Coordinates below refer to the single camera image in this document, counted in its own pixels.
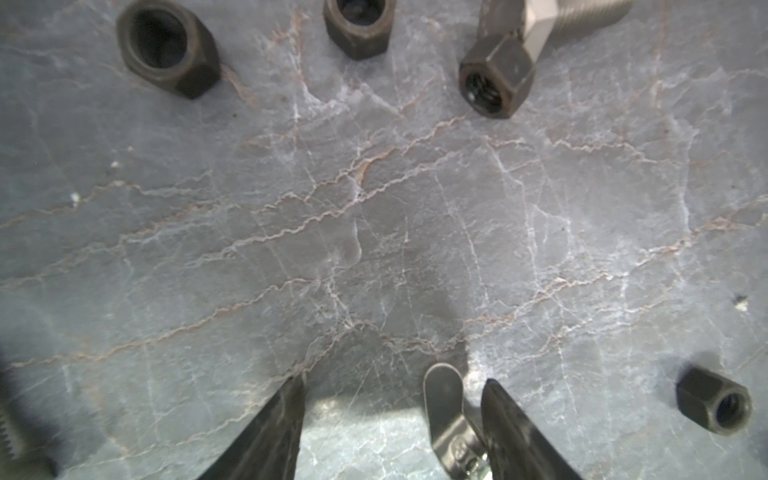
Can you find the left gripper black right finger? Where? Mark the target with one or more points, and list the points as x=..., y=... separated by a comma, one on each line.
x=516, y=447

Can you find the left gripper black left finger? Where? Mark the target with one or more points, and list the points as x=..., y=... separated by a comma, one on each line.
x=269, y=445

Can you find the silver wing nut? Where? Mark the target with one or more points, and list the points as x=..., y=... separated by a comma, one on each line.
x=455, y=438

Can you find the black hex nut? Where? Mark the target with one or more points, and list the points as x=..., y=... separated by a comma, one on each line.
x=167, y=45
x=361, y=29
x=496, y=75
x=714, y=402

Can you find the silver hex bolt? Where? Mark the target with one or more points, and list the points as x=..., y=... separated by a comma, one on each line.
x=535, y=22
x=21, y=458

